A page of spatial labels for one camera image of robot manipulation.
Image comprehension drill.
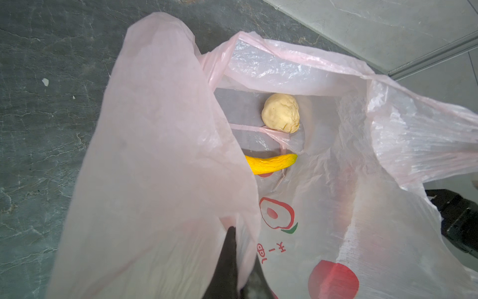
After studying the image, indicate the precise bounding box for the beige round fake fruit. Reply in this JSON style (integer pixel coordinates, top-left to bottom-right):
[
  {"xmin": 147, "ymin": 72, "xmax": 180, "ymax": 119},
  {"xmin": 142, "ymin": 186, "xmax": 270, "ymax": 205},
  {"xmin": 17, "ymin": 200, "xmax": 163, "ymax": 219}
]
[{"xmin": 261, "ymin": 93, "xmax": 300, "ymax": 133}]

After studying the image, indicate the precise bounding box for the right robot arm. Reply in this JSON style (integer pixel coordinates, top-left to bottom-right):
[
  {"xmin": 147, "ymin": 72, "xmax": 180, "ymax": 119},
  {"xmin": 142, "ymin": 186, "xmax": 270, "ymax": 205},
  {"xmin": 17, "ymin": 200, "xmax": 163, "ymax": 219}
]
[{"xmin": 426, "ymin": 189, "xmax": 478, "ymax": 258}]

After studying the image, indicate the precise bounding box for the yellow fake banana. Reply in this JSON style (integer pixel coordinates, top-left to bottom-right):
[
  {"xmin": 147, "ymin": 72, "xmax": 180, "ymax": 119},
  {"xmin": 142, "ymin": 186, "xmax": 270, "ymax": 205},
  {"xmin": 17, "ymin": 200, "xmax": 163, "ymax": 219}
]
[{"xmin": 245, "ymin": 154, "xmax": 298, "ymax": 175}]

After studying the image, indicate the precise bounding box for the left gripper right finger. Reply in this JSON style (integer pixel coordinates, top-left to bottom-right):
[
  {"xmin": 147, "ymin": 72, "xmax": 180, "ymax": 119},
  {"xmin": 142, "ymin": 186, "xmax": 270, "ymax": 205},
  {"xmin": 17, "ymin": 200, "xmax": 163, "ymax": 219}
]
[{"xmin": 240, "ymin": 258, "xmax": 274, "ymax": 299}]

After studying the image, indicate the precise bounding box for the pink plastic fruit-print bag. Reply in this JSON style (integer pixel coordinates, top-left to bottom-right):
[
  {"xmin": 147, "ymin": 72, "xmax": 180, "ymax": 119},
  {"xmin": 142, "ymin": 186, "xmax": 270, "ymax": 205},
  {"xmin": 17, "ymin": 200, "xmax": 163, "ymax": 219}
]
[{"xmin": 47, "ymin": 12, "xmax": 478, "ymax": 299}]

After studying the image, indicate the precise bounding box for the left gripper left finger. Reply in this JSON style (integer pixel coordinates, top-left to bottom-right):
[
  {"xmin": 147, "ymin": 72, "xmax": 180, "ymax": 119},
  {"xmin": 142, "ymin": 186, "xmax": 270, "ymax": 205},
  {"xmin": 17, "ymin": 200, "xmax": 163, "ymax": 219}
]
[{"xmin": 203, "ymin": 227, "xmax": 239, "ymax": 299}]

